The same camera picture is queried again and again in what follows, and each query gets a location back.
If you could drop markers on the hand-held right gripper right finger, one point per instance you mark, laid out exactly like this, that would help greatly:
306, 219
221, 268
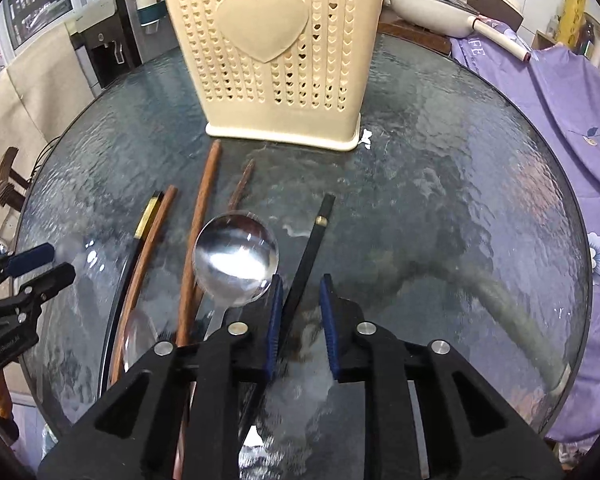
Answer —
328, 325

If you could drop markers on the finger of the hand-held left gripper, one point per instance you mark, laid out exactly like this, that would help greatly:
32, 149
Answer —
50, 280
30, 259

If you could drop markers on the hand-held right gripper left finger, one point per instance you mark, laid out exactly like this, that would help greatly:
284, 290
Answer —
274, 325

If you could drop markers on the black chopstick with gold band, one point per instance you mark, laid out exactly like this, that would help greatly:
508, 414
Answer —
139, 245
307, 255

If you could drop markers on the large metal spoon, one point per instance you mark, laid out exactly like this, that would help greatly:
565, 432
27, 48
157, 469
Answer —
235, 260

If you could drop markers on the brown wooden chopstick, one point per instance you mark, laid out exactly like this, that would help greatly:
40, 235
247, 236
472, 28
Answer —
242, 185
200, 220
147, 260

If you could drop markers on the small metal spoon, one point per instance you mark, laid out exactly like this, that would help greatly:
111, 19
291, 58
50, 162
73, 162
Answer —
139, 332

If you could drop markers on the beige plastic utensil holder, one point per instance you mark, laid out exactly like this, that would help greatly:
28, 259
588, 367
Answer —
260, 25

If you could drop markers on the wooden chair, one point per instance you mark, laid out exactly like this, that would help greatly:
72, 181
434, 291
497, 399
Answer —
10, 180

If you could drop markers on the beige cloth cover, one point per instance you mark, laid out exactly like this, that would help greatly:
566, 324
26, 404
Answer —
40, 100

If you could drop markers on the grey water dispenser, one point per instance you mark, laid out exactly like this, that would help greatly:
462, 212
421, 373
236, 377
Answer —
100, 45

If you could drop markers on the sliding window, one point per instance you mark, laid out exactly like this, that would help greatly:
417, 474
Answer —
35, 0

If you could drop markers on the white paper cup dispenser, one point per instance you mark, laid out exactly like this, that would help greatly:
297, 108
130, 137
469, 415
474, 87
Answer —
147, 0

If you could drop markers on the wooden side table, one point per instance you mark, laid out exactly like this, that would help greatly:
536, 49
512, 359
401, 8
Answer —
405, 35

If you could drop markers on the purple floral cloth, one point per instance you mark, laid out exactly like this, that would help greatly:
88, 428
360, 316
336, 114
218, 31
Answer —
555, 110

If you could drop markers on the white pan with lid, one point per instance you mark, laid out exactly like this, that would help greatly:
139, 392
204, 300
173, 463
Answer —
420, 10

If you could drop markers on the yellow roll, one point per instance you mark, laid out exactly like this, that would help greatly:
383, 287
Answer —
574, 10

